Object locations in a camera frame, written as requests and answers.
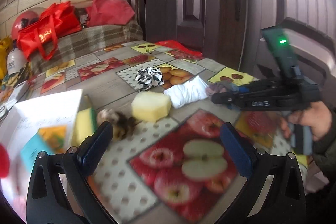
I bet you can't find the blue tissue pack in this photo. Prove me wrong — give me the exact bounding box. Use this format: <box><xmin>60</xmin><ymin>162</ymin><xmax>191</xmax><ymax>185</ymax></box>
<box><xmin>20</xmin><ymin>133</ymin><xmax>54</xmax><ymax>173</ymax></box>

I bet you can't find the white cloth glove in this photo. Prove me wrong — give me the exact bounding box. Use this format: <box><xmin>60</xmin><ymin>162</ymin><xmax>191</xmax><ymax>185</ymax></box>
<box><xmin>163</xmin><ymin>76</ymin><xmax>208</xmax><ymax>109</ymax></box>

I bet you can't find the red apple plush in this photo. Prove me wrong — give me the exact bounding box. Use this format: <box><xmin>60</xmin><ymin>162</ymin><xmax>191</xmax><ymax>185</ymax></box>
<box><xmin>0</xmin><ymin>144</ymin><xmax>10</xmax><ymax>178</ymax></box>

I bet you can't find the yellow green sponge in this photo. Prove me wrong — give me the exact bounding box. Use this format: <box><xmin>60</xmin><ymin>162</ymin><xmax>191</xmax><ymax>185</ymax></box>
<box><xmin>71</xmin><ymin>95</ymin><xmax>97</xmax><ymax>147</ymax></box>

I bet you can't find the black white patterned scrunchie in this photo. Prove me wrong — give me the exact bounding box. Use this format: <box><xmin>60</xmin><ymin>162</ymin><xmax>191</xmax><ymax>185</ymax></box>
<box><xmin>135</xmin><ymin>67</ymin><xmax>164</xmax><ymax>91</ymax></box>

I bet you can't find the pale yellow sponge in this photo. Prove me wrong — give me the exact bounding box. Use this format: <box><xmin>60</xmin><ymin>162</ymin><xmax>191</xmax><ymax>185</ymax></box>
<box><xmin>131</xmin><ymin>92</ymin><xmax>171</xmax><ymax>123</ymax></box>

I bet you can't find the pink fluffy plush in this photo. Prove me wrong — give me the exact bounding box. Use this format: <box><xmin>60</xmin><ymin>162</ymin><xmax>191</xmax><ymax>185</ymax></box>
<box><xmin>13</xmin><ymin>196</ymin><xmax>27</xmax><ymax>223</ymax></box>

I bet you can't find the person right hand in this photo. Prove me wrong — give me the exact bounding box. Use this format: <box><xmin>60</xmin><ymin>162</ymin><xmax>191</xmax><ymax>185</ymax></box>
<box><xmin>279</xmin><ymin>101</ymin><xmax>335</xmax><ymax>142</ymax></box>

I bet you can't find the white foam box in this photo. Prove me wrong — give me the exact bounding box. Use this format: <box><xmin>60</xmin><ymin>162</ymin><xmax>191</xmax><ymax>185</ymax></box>
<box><xmin>0</xmin><ymin>89</ymin><xmax>83</xmax><ymax>222</ymax></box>

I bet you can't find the red plastic bag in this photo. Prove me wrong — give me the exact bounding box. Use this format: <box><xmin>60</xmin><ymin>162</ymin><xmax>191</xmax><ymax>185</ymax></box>
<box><xmin>155</xmin><ymin>40</ymin><xmax>203</xmax><ymax>57</ymax></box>

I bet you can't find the white round charger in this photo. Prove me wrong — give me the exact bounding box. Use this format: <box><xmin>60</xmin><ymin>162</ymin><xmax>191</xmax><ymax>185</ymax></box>
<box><xmin>0</xmin><ymin>105</ymin><xmax>7</xmax><ymax>120</ymax></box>

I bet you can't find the fruit pattern tablecloth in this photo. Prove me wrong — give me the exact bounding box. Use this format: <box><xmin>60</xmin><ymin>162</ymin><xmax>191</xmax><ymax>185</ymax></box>
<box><xmin>1</xmin><ymin>41</ymin><xmax>302</xmax><ymax>223</ymax></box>

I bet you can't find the white power bank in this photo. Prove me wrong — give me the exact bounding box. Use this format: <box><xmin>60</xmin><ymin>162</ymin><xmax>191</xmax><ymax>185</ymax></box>
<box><xmin>5</xmin><ymin>81</ymin><xmax>29</xmax><ymax>110</ymax></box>

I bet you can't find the white helmet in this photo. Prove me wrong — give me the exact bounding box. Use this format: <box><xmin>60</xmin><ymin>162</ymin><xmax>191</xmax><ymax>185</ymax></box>
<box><xmin>7</xmin><ymin>48</ymin><xmax>27</xmax><ymax>75</ymax></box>

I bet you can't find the yellow shopping bag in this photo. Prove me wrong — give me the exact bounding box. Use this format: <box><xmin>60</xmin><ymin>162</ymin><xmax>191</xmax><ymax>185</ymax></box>
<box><xmin>0</xmin><ymin>36</ymin><xmax>13</xmax><ymax>80</ymax></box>

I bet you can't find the plaid blanket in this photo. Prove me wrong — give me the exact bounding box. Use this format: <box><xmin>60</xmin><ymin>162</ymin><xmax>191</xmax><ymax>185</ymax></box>
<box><xmin>31</xmin><ymin>20</ymin><xmax>143</xmax><ymax>75</ymax></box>

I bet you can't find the dark red fabric bag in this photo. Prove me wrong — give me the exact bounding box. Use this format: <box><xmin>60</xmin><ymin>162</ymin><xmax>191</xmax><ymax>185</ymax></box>
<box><xmin>86</xmin><ymin>0</ymin><xmax>135</xmax><ymax>27</ymax></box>

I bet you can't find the glossy red tote bag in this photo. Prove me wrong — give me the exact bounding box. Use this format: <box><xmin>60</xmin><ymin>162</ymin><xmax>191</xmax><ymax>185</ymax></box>
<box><xmin>17</xmin><ymin>2</ymin><xmax>82</xmax><ymax>61</ymax></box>

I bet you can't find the red helmet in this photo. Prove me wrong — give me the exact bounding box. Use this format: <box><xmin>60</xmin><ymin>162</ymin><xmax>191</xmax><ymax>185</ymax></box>
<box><xmin>11</xmin><ymin>11</ymin><xmax>39</xmax><ymax>40</ymax></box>

